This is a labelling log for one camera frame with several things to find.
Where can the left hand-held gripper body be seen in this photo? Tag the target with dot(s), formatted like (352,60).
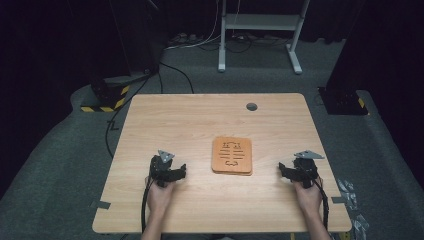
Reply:
(159,168)

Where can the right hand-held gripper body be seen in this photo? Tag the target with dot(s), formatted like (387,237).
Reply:
(307,170)

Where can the person's right hand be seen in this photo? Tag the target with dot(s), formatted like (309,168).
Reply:
(309,200)

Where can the person's left hand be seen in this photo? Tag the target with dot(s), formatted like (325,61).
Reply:
(159,200)

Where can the crumpled silver tape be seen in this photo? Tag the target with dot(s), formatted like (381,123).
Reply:
(348,193)
(361,225)

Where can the black perforated stand base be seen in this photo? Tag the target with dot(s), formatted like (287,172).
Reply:
(343,101)

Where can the yellow black striped stand base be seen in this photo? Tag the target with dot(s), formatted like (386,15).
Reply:
(110,100)

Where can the power strip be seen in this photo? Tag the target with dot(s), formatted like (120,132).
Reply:
(182,37)

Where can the dark curtain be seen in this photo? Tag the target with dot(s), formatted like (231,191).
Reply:
(393,66)
(40,66)

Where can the white metal stand frame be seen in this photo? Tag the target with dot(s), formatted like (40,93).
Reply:
(260,22)

